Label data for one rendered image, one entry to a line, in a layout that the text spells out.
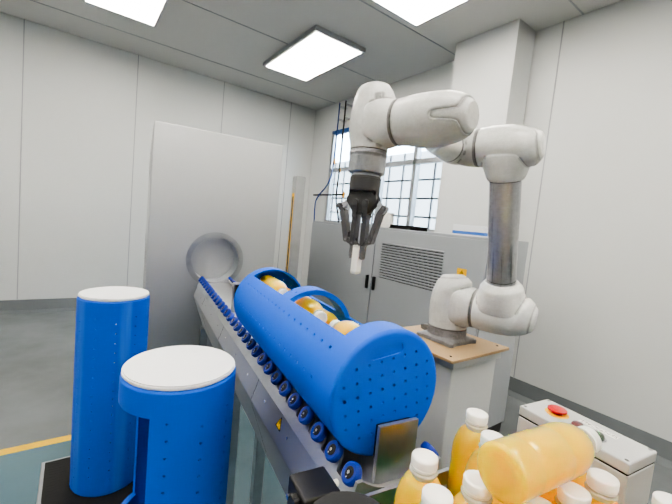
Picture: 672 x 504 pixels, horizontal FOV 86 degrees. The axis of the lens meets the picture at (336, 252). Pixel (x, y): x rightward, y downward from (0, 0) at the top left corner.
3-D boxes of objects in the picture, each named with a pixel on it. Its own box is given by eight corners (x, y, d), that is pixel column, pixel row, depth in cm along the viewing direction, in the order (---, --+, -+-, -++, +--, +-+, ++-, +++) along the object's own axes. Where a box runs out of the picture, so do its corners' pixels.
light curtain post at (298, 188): (278, 442, 234) (302, 177, 221) (282, 447, 229) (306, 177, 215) (269, 444, 231) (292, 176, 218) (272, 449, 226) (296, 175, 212)
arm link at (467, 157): (434, 128, 125) (474, 124, 117) (454, 135, 139) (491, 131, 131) (432, 167, 127) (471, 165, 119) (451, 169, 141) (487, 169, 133)
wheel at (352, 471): (355, 458, 74) (349, 454, 73) (367, 472, 70) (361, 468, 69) (342, 478, 73) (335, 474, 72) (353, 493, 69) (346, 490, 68)
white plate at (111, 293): (138, 300, 154) (138, 303, 154) (156, 288, 181) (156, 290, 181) (64, 297, 148) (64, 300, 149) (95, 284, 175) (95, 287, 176)
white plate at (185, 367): (191, 338, 115) (191, 342, 116) (98, 363, 92) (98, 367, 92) (256, 362, 102) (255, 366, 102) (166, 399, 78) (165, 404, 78)
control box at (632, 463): (541, 440, 83) (547, 397, 82) (648, 503, 65) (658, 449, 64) (513, 449, 78) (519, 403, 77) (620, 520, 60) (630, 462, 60)
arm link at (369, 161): (358, 155, 93) (355, 179, 93) (343, 147, 85) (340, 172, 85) (392, 156, 89) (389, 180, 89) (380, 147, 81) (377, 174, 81)
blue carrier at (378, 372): (299, 324, 164) (296, 263, 159) (438, 431, 87) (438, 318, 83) (236, 338, 151) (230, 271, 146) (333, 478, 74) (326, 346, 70)
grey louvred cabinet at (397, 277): (337, 340, 447) (348, 224, 435) (502, 431, 274) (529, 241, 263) (299, 346, 415) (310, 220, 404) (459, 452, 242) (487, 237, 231)
